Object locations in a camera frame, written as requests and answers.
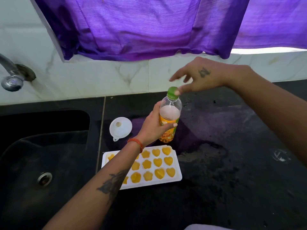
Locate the person's right hand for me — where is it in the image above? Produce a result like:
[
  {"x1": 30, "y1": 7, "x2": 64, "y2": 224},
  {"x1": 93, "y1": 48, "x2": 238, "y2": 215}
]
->
[{"x1": 169, "y1": 57, "x2": 240, "y2": 96}]

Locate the person's left hand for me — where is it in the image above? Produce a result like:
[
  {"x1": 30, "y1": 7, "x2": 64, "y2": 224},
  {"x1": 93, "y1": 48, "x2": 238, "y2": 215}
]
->
[{"x1": 137, "y1": 101, "x2": 178, "y2": 148}]

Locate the orange juice bottle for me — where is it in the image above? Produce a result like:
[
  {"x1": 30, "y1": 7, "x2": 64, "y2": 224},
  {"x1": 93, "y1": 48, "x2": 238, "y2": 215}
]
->
[{"x1": 158, "y1": 93, "x2": 183, "y2": 143}]

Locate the white plastic funnel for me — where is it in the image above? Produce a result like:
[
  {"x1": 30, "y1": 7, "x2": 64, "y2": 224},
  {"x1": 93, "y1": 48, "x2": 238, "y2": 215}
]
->
[{"x1": 109, "y1": 117, "x2": 133, "y2": 142}]

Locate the green bottle cap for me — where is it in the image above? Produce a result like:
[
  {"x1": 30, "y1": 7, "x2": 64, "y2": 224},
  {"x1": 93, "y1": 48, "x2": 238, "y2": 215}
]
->
[{"x1": 167, "y1": 86, "x2": 180, "y2": 100}]

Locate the white ice tray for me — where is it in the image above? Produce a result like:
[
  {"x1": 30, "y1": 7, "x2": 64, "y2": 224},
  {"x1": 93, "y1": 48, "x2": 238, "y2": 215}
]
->
[{"x1": 101, "y1": 145, "x2": 183, "y2": 190}]

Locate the person's left forearm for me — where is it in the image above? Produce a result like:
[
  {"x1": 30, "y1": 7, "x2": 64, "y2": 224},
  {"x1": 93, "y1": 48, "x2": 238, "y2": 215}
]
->
[{"x1": 43, "y1": 141, "x2": 144, "y2": 230}]

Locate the person's right forearm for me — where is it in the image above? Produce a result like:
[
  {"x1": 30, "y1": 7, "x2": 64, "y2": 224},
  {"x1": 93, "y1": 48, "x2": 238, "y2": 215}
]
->
[{"x1": 228, "y1": 65, "x2": 307, "y2": 165}]

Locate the purple curtain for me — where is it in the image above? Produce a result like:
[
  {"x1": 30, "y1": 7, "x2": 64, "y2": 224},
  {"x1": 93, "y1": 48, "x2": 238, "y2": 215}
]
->
[{"x1": 32, "y1": 0, "x2": 307, "y2": 62}]

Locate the pale pink shirt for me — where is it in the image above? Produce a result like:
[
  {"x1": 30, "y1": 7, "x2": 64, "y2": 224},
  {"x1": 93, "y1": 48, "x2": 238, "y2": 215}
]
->
[{"x1": 184, "y1": 224, "x2": 233, "y2": 230}]

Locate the metal sink drain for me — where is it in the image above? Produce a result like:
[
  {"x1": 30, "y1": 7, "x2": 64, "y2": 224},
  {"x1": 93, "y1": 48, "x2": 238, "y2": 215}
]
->
[{"x1": 37, "y1": 172, "x2": 53, "y2": 187}]

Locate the black sink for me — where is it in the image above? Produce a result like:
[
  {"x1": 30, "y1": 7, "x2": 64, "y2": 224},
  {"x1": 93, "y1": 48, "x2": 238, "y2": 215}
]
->
[{"x1": 0, "y1": 110, "x2": 91, "y2": 230}]

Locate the red thread bracelet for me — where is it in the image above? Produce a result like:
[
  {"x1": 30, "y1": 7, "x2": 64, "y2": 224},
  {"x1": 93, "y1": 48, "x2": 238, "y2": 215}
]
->
[{"x1": 127, "y1": 138, "x2": 145, "y2": 153}]

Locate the chrome wall tap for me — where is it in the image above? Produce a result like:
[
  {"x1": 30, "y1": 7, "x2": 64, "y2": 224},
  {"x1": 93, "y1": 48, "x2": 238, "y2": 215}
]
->
[{"x1": 0, "y1": 53, "x2": 37, "y2": 92}]

